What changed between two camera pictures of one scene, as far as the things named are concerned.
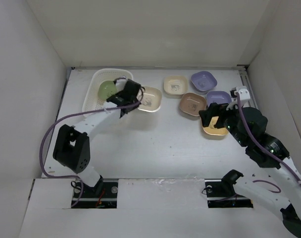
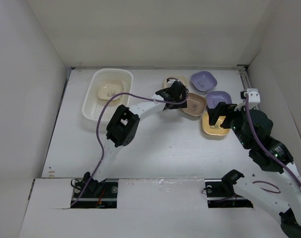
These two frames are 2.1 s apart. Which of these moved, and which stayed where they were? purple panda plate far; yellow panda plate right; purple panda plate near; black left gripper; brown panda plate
Moved: black left gripper
Stayed: purple panda plate near; yellow panda plate right; brown panda plate; purple panda plate far
